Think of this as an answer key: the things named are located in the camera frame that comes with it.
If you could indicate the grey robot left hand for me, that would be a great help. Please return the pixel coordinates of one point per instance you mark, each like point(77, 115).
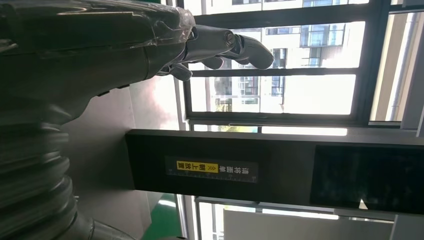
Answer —
point(82, 49)

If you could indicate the dark window frame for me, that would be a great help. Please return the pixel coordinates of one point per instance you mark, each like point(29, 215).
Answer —
point(366, 82)

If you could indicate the black inbound scanner machine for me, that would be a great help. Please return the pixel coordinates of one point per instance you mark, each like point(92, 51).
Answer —
point(291, 172)

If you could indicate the green conveyor belt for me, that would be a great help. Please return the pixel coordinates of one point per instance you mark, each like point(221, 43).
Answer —
point(162, 218)

